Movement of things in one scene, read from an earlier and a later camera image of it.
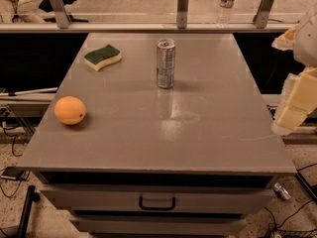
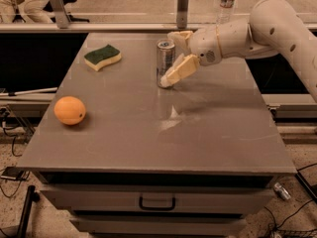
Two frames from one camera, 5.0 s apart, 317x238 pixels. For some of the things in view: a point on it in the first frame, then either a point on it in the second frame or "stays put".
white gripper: [307, 44] -> [204, 45]
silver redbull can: [165, 62] stays put
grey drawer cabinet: [158, 135] stays put
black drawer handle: [157, 208] stays put
